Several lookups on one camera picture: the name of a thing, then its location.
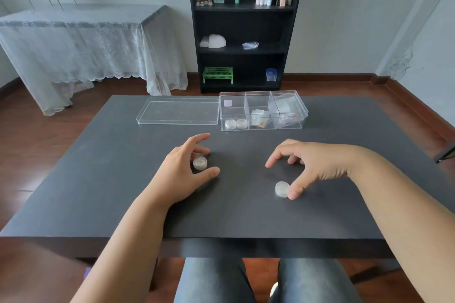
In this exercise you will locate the person's left forearm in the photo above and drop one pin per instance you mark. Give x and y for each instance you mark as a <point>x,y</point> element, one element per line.
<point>124,249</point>

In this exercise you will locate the person's right leg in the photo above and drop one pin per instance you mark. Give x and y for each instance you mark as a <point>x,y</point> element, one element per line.
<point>312,281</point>

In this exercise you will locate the small white box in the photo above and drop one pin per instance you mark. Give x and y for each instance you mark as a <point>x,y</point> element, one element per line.
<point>203,42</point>

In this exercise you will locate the white lace tablecloth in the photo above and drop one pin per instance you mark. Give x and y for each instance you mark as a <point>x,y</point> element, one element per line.
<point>81,43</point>

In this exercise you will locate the person's right forearm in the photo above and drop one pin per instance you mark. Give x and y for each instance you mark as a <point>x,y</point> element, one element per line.
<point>401,207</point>

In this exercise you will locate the person's right hand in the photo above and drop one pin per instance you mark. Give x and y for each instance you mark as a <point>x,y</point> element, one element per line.
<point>321,160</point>

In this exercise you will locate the clear plastic packet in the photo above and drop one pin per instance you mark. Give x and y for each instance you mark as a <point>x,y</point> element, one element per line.
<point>250,45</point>

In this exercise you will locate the person's left thumb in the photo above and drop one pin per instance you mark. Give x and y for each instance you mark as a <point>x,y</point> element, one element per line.
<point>208,174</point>

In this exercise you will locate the person's leg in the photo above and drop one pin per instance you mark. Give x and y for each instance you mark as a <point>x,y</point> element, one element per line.
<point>213,281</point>
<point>312,281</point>

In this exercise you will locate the black bar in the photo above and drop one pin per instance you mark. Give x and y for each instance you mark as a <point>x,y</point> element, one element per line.
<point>446,153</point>

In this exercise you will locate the person's right thumb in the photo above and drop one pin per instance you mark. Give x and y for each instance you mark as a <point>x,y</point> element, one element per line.
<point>298,187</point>

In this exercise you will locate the clear plastic box lid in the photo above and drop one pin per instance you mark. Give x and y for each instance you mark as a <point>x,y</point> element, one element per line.
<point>177,111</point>

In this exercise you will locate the black bookshelf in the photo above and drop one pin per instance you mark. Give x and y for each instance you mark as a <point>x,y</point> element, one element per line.
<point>245,22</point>

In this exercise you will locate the white shoe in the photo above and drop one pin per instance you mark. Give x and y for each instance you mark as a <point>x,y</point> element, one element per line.
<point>273,290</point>

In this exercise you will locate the white nail lamp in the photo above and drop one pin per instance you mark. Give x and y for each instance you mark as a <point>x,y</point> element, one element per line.
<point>217,41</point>

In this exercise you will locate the clear plastic compartment box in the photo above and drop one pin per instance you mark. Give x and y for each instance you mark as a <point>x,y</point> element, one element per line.
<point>263,123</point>

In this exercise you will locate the purple object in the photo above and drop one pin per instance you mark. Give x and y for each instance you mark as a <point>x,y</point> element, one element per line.
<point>87,272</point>

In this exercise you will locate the green plastic rack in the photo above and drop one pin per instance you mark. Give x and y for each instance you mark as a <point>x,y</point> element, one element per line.
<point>218,72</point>

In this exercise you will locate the person's left hand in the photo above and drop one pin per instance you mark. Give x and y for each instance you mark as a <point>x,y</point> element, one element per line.
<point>174,175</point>

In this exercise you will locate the clear plastic bags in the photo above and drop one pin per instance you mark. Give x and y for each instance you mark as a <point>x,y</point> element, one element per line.
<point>288,109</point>

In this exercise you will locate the person's left leg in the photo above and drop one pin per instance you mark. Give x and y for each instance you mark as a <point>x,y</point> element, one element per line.
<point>213,281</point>

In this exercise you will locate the clear box with blue lid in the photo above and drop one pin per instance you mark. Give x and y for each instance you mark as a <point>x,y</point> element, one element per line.
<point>271,74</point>

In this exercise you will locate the small clear nail sticker packets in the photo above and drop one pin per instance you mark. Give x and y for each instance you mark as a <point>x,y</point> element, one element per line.
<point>259,117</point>

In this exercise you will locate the small round clear glitter jar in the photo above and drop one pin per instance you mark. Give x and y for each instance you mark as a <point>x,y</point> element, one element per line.
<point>199,163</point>
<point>280,189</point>
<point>230,124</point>
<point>242,123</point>

